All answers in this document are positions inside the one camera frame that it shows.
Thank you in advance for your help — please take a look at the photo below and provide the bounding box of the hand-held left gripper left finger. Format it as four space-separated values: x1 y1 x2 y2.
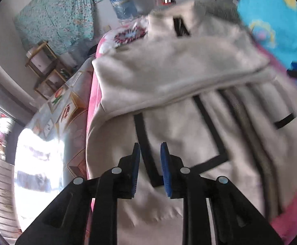
15 142 141 245

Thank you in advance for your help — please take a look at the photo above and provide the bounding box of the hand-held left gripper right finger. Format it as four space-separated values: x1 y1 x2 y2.
160 142 284 245

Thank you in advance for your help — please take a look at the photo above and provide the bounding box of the cream zip jacket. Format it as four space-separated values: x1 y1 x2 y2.
86 0 297 245

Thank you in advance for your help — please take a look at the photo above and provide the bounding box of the blue cartoon pillow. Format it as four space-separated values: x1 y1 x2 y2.
236 0 297 69

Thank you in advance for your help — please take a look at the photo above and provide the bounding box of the patterned bed sheet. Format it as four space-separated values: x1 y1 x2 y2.
13 56 95 233

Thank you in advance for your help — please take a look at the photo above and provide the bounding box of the wooden chair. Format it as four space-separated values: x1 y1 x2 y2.
25 41 74 100

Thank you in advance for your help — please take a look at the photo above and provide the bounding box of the grey curtain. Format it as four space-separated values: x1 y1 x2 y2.
0 46 34 113

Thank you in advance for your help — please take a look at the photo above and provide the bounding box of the blue water jug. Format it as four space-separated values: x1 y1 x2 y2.
107 0 144 19

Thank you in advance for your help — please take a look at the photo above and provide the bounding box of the teal floral hanging cloth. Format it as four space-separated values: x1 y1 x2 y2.
13 0 103 55

